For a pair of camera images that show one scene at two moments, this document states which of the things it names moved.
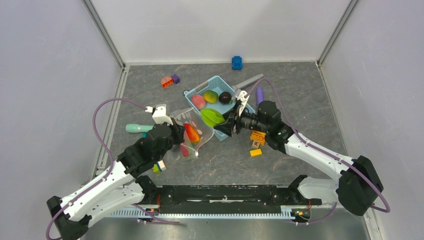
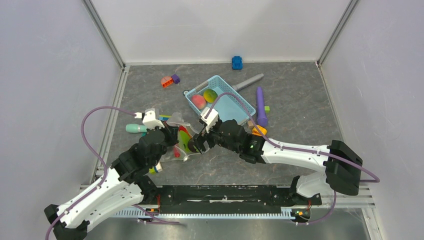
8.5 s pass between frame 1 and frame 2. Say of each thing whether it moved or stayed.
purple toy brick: stayed
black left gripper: stayed
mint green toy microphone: stayed
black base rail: stayed
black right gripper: moved
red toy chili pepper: moved
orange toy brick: stayed
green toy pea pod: moved
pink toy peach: stayed
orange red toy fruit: moved
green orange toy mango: stayed
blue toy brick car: stayed
